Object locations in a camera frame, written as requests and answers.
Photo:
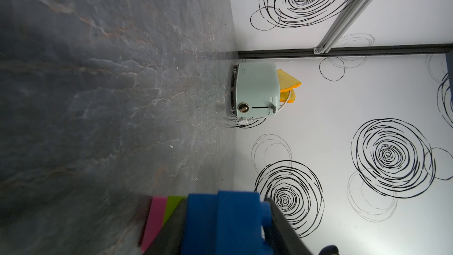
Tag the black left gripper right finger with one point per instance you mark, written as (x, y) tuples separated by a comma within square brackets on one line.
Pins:
[(280, 235)]

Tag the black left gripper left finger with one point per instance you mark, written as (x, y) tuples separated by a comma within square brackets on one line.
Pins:
[(169, 239)]

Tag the pink square lego brick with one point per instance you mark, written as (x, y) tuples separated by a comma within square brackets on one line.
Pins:
[(154, 222)]

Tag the blue long lego brick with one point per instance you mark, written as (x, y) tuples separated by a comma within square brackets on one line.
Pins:
[(200, 225), (241, 216)]

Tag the lime green long lego brick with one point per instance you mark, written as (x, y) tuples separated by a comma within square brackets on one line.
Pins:
[(171, 205)]

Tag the blue long lego brick front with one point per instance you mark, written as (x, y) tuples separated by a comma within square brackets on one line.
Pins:
[(241, 216)]

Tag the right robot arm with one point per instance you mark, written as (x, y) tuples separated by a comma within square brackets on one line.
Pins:
[(329, 250)]

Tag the orange toast slice right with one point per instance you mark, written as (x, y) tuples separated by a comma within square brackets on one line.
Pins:
[(288, 96)]

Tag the mint green toaster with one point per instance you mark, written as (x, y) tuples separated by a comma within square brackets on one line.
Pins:
[(255, 91)]

